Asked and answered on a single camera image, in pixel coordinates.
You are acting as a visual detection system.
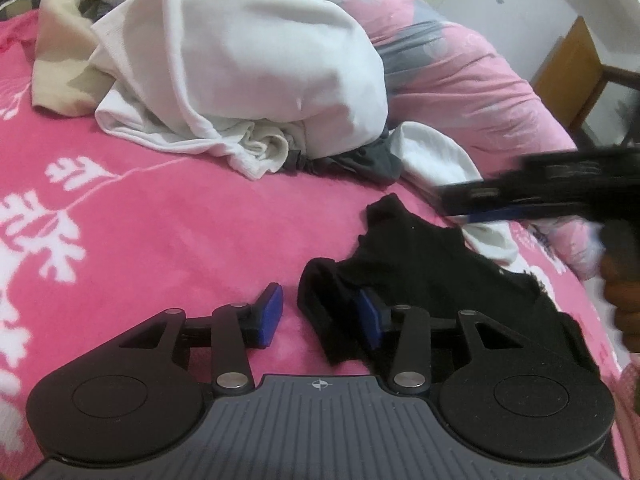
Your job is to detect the black garment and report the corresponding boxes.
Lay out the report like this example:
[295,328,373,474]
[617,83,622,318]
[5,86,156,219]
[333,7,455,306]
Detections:
[297,192,601,396]

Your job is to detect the pink floral blanket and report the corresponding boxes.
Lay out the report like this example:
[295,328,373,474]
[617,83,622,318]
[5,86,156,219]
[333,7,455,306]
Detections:
[0,5,640,480]

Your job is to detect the dark grey garment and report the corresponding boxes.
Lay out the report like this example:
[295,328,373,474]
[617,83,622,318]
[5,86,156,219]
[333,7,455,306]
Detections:
[287,127,404,184]

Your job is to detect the beige cloth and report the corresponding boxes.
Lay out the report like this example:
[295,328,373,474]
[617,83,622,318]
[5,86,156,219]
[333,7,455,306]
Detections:
[32,0,117,117]

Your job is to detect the wooden chair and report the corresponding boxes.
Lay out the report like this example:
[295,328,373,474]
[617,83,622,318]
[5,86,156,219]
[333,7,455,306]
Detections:
[530,15,640,137]

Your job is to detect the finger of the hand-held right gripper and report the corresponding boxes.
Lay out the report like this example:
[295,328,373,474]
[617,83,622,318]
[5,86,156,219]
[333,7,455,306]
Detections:
[432,172,527,224]

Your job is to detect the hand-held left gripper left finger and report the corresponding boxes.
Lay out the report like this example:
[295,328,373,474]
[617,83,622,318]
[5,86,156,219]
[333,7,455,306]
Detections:
[117,282,286,395]

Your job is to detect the large white garment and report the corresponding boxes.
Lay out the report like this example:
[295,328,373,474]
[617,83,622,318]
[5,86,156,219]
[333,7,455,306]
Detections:
[92,0,391,182]

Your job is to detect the person's right hand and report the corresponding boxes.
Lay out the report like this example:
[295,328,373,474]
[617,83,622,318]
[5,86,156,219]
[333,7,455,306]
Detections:
[602,255,640,356]

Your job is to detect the pink and grey quilt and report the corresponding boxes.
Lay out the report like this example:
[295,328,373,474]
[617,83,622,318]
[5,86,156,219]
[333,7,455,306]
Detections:
[320,0,601,281]

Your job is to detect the small white garment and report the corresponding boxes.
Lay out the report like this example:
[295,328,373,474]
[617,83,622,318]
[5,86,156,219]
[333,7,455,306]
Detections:
[390,122,519,266]

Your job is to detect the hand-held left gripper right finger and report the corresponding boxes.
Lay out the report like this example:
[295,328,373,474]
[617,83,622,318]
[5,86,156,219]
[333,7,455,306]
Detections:
[350,287,531,394]

